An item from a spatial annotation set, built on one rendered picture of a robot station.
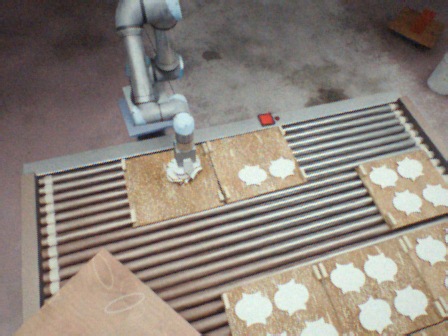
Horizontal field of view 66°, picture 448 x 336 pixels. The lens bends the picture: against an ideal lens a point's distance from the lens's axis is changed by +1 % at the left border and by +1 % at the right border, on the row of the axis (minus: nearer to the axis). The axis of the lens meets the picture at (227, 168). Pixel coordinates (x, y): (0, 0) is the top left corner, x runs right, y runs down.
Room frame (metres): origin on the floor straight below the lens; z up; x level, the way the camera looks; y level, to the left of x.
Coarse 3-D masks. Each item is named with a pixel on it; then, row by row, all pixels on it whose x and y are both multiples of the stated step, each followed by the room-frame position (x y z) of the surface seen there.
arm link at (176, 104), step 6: (174, 96) 0.95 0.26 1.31; (180, 96) 0.96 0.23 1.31; (168, 102) 0.92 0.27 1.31; (174, 102) 0.92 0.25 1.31; (180, 102) 0.92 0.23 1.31; (186, 102) 0.94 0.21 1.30; (162, 108) 0.88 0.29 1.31; (168, 108) 0.89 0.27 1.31; (174, 108) 0.89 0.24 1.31; (180, 108) 0.89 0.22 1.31; (186, 108) 0.91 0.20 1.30; (162, 114) 0.86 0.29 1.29; (168, 114) 0.87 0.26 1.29; (174, 114) 0.87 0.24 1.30; (168, 120) 0.87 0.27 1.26
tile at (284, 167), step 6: (270, 162) 0.96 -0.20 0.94; (276, 162) 0.96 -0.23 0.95; (282, 162) 0.97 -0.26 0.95; (288, 162) 0.97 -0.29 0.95; (270, 168) 0.92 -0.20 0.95; (276, 168) 0.93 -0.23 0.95; (282, 168) 0.93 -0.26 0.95; (288, 168) 0.94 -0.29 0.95; (270, 174) 0.89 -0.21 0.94; (276, 174) 0.89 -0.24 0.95; (282, 174) 0.90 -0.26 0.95; (288, 174) 0.90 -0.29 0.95; (282, 180) 0.87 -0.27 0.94
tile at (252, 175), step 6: (246, 168) 0.90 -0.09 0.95; (252, 168) 0.90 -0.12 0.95; (258, 168) 0.91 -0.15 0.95; (240, 174) 0.86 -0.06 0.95; (246, 174) 0.86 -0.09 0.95; (252, 174) 0.87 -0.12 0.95; (258, 174) 0.88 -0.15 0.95; (264, 174) 0.88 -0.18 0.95; (240, 180) 0.83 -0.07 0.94; (246, 180) 0.83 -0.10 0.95; (252, 180) 0.84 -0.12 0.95; (258, 180) 0.84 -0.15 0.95; (264, 180) 0.85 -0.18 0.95
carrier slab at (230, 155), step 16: (272, 128) 1.18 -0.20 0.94; (224, 144) 1.03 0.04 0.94; (240, 144) 1.04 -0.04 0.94; (256, 144) 1.06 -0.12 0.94; (272, 144) 1.07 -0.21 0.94; (224, 160) 0.93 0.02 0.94; (240, 160) 0.95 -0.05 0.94; (256, 160) 0.96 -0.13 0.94; (272, 160) 0.98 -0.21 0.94; (224, 176) 0.84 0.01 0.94; (288, 176) 0.90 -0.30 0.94; (240, 192) 0.77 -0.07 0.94; (256, 192) 0.78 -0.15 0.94
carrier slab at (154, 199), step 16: (128, 160) 0.85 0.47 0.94; (144, 160) 0.86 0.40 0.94; (160, 160) 0.87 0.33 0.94; (208, 160) 0.92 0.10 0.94; (128, 176) 0.76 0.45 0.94; (144, 176) 0.77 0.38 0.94; (160, 176) 0.79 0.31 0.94; (208, 176) 0.83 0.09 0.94; (128, 192) 0.68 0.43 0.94; (144, 192) 0.69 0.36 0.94; (160, 192) 0.71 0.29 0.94; (176, 192) 0.72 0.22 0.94; (192, 192) 0.73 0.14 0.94; (208, 192) 0.74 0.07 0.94; (144, 208) 0.62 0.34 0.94; (160, 208) 0.63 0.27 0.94; (176, 208) 0.64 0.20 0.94; (192, 208) 0.65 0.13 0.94; (208, 208) 0.66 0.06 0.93; (144, 224) 0.54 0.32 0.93
